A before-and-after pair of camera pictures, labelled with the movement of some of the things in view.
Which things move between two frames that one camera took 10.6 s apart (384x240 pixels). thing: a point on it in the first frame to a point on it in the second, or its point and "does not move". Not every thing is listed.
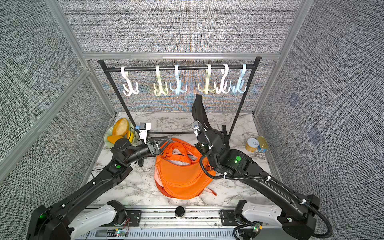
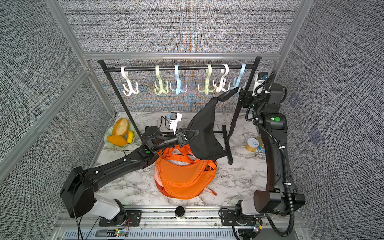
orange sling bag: (182, 174) does not move
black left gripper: (154, 149) to (181, 138)
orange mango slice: (113, 139) does not move
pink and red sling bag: (159, 186) does not move
